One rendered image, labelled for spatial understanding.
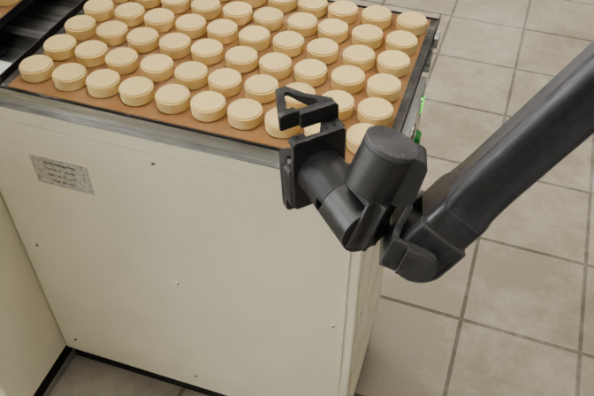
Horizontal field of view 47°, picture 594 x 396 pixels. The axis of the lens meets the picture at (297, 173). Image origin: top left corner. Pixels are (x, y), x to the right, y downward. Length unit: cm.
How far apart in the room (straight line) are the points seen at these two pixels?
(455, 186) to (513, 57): 216
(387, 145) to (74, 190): 71
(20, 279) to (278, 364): 56
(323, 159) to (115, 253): 67
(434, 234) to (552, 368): 121
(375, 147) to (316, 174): 10
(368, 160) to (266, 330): 72
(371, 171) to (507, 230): 148
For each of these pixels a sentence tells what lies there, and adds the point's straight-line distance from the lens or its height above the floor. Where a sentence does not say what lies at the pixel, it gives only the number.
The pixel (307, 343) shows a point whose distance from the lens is 132.
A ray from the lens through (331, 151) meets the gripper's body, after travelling 75.
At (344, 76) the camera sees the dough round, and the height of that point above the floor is 92.
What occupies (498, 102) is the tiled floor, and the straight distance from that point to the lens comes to 257.
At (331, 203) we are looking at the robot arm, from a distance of 71.
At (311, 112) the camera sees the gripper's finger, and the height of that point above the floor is 106.
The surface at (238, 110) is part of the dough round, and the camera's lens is 96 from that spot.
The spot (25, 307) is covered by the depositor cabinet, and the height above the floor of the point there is 32.
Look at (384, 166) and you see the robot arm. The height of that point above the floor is 107.
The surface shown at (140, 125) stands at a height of 85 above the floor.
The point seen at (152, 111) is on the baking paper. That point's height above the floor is 90.
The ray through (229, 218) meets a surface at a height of 70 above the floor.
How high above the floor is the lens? 152
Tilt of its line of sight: 44 degrees down
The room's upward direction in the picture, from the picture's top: straight up
